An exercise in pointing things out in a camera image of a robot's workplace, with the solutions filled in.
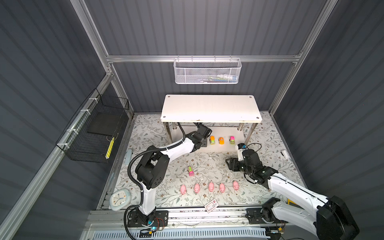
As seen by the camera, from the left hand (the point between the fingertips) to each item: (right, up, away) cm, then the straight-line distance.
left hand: (201, 139), depth 95 cm
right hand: (+17, -12, -10) cm, 23 cm away
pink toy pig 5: (+19, -25, -12) cm, 33 cm away
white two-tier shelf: (+14, +12, -24) cm, 30 cm away
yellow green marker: (-44, -2, -26) cm, 51 cm away
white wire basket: (+6, +55, +29) cm, 62 cm away
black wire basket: (-55, +3, -22) cm, 60 cm away
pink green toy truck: (-7, -19, -8) cm, 21 cm away
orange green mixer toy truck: (+7, 0, -1) cm, 7 cm away
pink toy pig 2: (-3, -26, -12) cm, 29 cm away
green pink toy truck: (+19, 0, 0) cm, 19 cm away
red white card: (+4, -33, -18) cm, 38 cm away
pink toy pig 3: (+5, -26, -12) cm, 29 cm away
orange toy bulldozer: (+13, -1, 0) cm, 13 cm away
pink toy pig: (-11, -27, -13) cm, 31 cm away
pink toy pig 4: (+11, -26, -12) cm, 31 cm away
